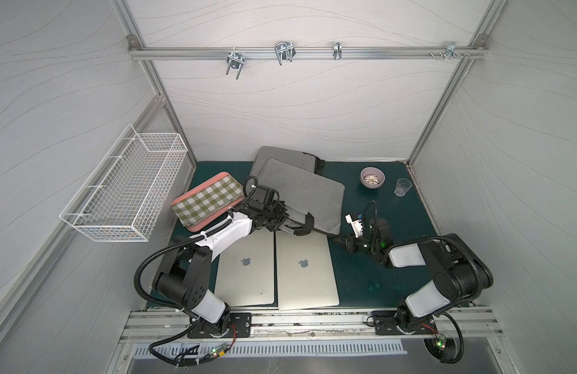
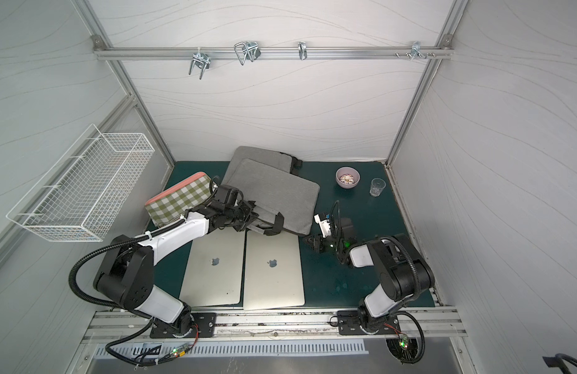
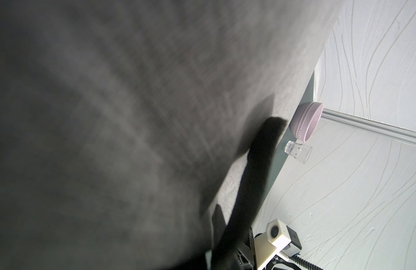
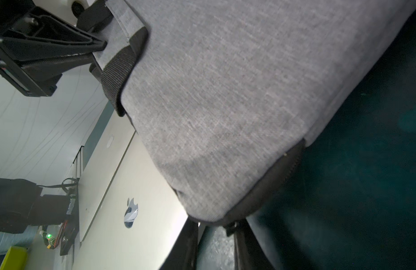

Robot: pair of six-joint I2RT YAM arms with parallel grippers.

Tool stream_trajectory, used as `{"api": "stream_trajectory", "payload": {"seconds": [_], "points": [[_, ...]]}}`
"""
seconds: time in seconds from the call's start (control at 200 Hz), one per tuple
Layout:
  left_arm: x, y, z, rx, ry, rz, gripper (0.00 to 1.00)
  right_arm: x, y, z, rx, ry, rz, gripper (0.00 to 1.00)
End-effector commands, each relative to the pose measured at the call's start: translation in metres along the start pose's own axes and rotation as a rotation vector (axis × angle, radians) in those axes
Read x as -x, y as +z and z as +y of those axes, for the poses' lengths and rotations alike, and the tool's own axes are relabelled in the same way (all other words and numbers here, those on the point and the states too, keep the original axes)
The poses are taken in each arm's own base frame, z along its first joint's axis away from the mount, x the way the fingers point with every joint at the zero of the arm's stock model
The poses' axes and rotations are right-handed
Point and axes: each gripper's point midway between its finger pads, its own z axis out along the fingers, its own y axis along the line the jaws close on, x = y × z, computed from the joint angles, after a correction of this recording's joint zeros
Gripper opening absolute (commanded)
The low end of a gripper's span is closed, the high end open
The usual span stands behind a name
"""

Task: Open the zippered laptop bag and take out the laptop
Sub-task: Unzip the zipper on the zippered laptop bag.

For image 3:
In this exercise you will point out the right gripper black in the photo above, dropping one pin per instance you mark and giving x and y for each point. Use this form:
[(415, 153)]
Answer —
[(256, 252)]

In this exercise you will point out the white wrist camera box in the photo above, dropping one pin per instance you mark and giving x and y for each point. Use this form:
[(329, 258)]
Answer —
[(283, 238)]

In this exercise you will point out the clear plastic cup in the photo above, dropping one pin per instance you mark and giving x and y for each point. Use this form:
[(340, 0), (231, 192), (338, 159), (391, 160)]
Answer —
[(299, 152)]

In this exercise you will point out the pink bowl with contents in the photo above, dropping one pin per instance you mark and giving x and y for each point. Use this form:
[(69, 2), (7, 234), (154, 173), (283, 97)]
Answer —
[(305, 120)]

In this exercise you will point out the grey laptop sleeve bag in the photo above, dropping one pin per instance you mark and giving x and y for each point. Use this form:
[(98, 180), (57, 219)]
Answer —
[(123, 124)]

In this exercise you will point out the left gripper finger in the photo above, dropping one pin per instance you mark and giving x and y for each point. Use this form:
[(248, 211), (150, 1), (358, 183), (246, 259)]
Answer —
[(218, 225)]

